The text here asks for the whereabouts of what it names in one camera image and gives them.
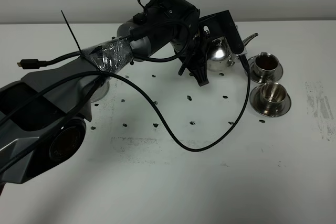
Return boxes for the near stainless steel saucer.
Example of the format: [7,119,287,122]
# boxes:
[249,84,291,118]

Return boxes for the near stainless steel teacup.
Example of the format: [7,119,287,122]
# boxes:
[260,82,287,105]

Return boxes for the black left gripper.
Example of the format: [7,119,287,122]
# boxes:
[143,0,209,87]

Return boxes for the stainless steel saucer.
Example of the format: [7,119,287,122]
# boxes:
[249,84,291,118]
[248,56,284,84]

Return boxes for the stainless steel teacup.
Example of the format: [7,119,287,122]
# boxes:
[253,52,279,76]
[260,82,287,105]

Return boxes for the far stainless steel teacup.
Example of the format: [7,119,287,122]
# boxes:
[253,52,279,76]

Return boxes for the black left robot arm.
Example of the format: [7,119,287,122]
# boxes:
[1,0,208,184]

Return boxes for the black left camera cable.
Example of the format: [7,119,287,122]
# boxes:
[0,0,250,180]

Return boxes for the loose black cable plug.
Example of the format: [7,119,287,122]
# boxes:
[17,51,80,70]

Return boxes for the stainless steel teapot tray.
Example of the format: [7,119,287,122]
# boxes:
[90,81,110,103]

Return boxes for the black zip tie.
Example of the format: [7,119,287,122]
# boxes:
[61,10,102,73]

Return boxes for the far stainless steel saucer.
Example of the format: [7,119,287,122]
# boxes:
[248,56,284,84]

